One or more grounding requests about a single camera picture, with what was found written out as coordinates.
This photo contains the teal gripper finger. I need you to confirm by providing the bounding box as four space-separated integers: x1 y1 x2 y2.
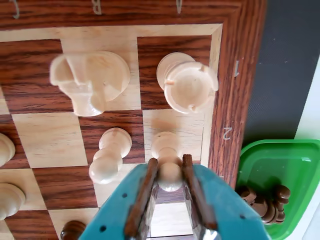
182 154 272 240
79 157 161 240

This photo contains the light wooden pawn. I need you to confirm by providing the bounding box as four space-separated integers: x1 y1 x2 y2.
151 131 185 192
88 127 133 185

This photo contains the dark captured chess piece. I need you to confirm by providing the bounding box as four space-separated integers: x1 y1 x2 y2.
238 187 258 208
252 196 276 225
273 184 292 224

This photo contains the light wooden chess piece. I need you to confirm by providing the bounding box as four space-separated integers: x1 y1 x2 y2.
0 182 27 221

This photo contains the dark wooden pawn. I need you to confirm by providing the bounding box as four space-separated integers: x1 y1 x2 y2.
60 219 88 240

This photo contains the green plastic container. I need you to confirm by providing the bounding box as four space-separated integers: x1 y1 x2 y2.
235 138 320 240

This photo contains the wooden chessboard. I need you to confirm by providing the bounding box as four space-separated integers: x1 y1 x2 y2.
0 0 268 240

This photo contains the light wooden knight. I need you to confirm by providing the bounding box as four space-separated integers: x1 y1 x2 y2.
0 133 16 168
49 50 131 118

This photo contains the light wooden rook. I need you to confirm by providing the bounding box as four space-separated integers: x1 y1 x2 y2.
156 51 220 115

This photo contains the black textured mat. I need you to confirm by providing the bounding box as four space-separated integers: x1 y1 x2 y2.
239 0 316 148

